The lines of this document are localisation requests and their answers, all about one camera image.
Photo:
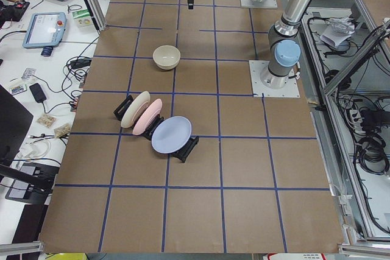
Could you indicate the cream ceramic bowl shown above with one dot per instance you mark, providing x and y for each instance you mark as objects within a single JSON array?
[{"x": 166, "y": 57}]

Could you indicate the green white carton box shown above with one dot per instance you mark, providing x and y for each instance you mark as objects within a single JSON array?
[{"x": 82, "y": 18}]

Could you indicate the cream plate in rack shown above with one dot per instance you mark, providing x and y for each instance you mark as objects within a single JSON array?
[{"x": 136, "y": 109}]

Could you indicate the black power adapter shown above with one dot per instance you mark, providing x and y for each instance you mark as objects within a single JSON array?
[{"x": 80, "y": 63}]

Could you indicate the pink plate in rack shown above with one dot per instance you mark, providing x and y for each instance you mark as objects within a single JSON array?
[{"x": 151, "y": 112}]

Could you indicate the light blue plate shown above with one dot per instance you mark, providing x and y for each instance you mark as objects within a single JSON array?
[{"x": 171, "y": 135}]

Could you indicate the teach pendant near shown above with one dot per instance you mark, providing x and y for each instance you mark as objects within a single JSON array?
[{"x": 45, "y": 29}]

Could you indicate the crumpled white paper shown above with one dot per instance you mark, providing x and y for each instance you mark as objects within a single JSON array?
[{"x": 337, "y": 31}]

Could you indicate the black plate rack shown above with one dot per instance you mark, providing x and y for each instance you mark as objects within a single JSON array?
[{"x": 181, "y": 154}]

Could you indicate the black phone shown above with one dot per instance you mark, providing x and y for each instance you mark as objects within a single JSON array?
[{"x": 37, "y": 92}]

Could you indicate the black monitor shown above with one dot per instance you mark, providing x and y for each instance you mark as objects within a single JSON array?
[{"x": 15, "y": 123}]

